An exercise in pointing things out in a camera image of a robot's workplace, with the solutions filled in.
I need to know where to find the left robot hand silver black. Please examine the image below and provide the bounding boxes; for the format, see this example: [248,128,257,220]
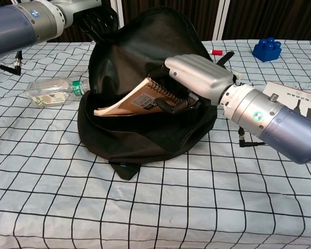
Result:
[67,0,119,44]

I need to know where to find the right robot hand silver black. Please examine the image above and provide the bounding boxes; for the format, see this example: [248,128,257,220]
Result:
[147,54,235,115]

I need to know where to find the brown spiral notebook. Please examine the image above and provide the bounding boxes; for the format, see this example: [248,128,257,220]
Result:
[93,75,185,117]

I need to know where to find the black backpack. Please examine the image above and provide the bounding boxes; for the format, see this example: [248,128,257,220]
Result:
[77,6,235,181]

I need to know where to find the white marker red cap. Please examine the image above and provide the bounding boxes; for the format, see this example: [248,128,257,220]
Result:
[206,48,233,56]

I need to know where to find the blue building block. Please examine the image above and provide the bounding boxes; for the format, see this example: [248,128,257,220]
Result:
[252,37,282,63]

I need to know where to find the clear plastic bottle green label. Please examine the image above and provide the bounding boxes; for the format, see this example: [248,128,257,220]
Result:
[26,77,91,107]

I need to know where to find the white product box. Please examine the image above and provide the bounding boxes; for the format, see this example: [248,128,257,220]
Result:
[264,81,311,125]

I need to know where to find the light blue checkered tablecloth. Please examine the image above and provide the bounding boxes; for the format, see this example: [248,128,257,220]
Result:
[0,38,311,249]

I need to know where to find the white metal frame post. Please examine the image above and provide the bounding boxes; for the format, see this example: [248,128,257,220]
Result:
[116,0,124,26]
[211,0,231,41]

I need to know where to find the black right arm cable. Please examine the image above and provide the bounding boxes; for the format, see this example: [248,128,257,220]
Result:
[237,126,266,148]

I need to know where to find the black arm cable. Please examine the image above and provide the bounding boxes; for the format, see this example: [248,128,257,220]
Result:
[237,126,266,148]
[0,50,23,76]

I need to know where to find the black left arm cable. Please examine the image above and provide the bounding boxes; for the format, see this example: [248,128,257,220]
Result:
[0,50,23,76]

